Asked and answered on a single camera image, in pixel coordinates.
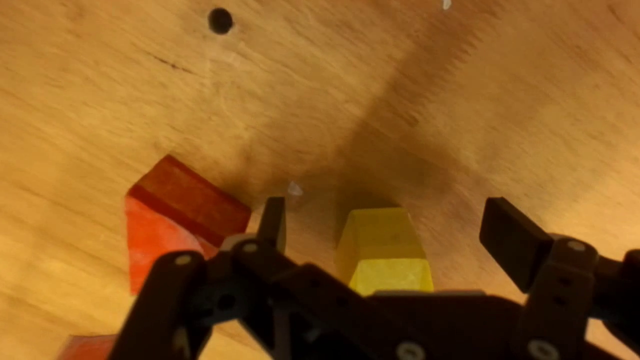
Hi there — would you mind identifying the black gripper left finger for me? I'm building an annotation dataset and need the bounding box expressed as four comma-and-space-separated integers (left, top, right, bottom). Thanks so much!
106, 193, 376, 360

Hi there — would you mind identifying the small red cube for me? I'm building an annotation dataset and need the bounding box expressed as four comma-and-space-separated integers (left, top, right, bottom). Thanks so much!
55, 331, 121, 360

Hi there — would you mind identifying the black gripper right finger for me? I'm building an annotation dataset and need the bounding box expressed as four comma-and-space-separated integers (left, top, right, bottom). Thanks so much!
479, 193, 640, 360

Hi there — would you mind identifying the yellow block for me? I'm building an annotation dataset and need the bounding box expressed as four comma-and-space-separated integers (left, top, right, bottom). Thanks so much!
335, 204, 437, 297

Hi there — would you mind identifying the red-orange wedge block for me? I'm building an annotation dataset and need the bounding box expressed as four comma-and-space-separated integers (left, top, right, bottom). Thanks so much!
124, 153, 254, 295

